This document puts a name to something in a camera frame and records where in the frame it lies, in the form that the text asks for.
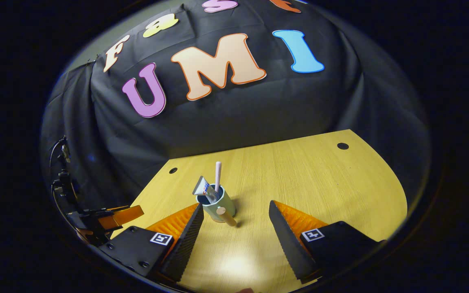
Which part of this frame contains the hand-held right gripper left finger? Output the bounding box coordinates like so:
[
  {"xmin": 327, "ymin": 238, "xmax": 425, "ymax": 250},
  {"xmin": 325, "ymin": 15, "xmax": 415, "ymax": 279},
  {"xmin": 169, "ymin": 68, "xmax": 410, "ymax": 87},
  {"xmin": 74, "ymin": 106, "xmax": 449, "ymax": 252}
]
[{"xmin": 98, "ymin": 203, "xmax": 205, "ymax": 284}]

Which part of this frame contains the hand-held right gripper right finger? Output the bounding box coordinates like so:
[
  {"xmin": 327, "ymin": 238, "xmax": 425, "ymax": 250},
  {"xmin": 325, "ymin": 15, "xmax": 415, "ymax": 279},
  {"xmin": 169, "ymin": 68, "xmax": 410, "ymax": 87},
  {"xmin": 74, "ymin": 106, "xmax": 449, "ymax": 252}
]
[{"xmin": 268, "ymin": 200, "xmax": 382, "ymax": 284}]

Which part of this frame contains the pale green cup wooden handle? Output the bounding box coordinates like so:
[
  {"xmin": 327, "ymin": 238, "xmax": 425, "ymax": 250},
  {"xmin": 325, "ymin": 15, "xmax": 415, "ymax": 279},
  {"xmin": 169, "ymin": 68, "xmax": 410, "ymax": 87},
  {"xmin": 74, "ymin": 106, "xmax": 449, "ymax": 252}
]
[{"xmin": 197, "ymin": 185, "xmax": 239, "ymax": 227}]

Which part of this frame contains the white toothpaste tube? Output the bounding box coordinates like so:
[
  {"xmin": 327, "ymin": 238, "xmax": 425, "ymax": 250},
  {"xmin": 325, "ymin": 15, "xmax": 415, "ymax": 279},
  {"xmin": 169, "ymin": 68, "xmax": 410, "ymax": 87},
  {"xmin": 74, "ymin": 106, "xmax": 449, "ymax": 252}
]
[{"xmin": 192, "ymin": 175, "xmax": 221, "ymax": 203}]

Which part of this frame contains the yellow wooden desktop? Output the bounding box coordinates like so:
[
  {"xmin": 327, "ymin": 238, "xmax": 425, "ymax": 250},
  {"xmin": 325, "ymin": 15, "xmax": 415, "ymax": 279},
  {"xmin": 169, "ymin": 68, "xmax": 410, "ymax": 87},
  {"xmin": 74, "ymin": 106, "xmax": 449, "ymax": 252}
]
[{"xmin": 110, "ymin": 129, "xmax": 408, "ymax": 293}]

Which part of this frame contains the black backdrop cloth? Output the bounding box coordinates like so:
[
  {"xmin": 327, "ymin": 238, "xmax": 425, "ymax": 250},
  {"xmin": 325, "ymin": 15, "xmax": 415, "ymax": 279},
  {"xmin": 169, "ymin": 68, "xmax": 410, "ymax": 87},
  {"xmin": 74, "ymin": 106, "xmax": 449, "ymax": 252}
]
[{"xmin": 40, "ymin": 0, "xmax": 431, "ymax": 228}]

